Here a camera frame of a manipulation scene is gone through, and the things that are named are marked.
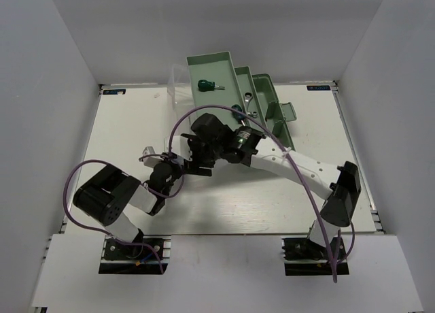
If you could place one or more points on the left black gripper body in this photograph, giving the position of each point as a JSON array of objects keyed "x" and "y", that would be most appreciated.
[{"x": 177, "y": 172}]

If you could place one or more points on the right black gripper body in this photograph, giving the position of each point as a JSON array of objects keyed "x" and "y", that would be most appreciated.
[{"x": 202, "y": 155}]

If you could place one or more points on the green stubby screwdriver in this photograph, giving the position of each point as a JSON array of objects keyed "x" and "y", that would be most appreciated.
[
  {"x": 237, "y": 113},
  {"x": 205, "y": 86}
]

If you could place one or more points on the large silver ratchet wrench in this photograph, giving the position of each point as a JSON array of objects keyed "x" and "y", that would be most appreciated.
[{"x": 248, "y": 96}]

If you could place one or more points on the green plastic toolbox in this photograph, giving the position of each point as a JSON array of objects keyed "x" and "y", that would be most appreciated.
[{"x": 218, "y": 67}]

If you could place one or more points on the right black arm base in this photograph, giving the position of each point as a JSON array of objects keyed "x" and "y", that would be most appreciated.
[{"x": 305, "y": 258}]

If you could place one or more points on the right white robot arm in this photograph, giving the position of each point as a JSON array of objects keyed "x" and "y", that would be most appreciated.
[{"x": 338, "y": 186}]

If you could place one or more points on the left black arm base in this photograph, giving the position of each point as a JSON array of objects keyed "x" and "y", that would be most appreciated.
[{"x": 117, "y": 259}]

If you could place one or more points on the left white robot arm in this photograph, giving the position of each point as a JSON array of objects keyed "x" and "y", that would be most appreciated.
[{"x": 105, "y": 196}]

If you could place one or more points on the left blue label sticker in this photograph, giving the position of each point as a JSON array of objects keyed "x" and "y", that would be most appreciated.
[{"x": 114, "y": 91}]

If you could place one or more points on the blue label sticker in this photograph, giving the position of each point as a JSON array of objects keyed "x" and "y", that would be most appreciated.
[
  {"x": 114, "y": 91},
  {"x": 318, "y": 87}
]

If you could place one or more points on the right blue label sticker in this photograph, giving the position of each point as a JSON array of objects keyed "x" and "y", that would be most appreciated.
[{"x": 318, "y": 87}]

